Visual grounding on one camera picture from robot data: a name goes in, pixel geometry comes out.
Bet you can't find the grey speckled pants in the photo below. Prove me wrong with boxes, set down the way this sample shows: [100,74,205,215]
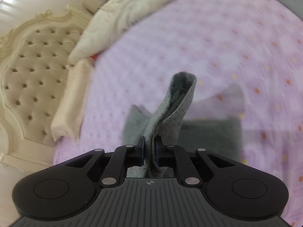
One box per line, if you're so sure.
[122,72,245,178]

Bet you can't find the red item under quilt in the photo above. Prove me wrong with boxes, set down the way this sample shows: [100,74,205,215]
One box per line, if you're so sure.
[90,54,99,61]

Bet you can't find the beige pillow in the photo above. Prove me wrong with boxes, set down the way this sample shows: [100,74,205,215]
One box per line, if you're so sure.
[50,58,94,141]

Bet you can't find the beige quilt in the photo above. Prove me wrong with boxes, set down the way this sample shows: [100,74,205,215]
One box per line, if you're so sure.
[68,0,172,64]

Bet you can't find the pink patterned bed sheet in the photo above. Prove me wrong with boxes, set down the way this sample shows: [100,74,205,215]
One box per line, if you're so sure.
[53,0,302,226]

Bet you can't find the cream tufted headboard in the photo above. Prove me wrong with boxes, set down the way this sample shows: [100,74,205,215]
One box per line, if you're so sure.
[1,6,91,172]

